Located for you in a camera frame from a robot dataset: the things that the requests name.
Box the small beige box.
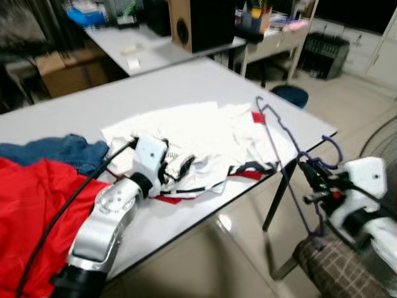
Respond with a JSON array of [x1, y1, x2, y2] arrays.
[[121, 45, 145, 55]]

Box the wire grille floor fan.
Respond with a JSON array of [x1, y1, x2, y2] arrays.
[[360, 115, 397, 162]]

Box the white cupboard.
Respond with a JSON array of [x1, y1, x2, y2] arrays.
[[347, 12, 397, 88]]

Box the wooden speaker black front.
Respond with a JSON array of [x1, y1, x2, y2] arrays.
[[169, 0, 236, 53]]

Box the black plastic crate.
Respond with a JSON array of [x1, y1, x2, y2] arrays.
[[298, 32, 351, 80]]

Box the blue jeans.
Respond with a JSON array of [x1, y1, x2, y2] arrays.
[[0, 133, 111, 178]]

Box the purple plastic hanger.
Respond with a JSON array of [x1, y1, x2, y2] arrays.
[[254, 96, 345, 240]]

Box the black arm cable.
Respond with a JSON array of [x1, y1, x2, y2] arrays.
[[338, 183, 397, 218], [16, 138, 138, 298]]

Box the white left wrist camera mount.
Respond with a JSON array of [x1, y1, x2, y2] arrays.
[[132, 137, 168, 181]]

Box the round dark blue stool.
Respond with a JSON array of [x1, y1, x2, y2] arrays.
[[271, 85, 309, 109]]

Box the brown checked chair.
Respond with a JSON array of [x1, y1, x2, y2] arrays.
[[270, 235, 388, 298]]

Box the white shirt red black trim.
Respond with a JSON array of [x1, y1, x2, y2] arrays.
[[100, 102, 305, 204]]

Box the blue plastic tray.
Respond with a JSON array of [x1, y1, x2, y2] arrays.
[[65, 6, 106, 27]]

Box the white cluttered desk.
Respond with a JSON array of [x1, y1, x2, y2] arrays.
[[239, 19, 317, 81]]

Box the long white work table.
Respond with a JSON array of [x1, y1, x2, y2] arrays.
[[84, 22, 249, 76]]

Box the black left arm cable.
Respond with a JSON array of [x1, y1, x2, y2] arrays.
[[16, 138, 138, 298]]

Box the brown cardboard box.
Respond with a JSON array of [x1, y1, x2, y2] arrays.
[[34, 50, 115, 99]]

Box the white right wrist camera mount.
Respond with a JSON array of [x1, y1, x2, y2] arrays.
[[338, 157, 388, 215]]

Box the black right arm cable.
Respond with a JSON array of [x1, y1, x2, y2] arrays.
[[338, 183, 397, 218]]

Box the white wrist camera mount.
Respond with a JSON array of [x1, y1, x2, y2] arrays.
[[132, 137, 168, 181], [338, 157, 388, 215]]

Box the white table black legs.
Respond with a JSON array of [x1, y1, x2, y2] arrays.
[[0, 58, 339, 280]]

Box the pink flat item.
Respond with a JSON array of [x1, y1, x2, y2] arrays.
[[282, 19, 309, 32]]

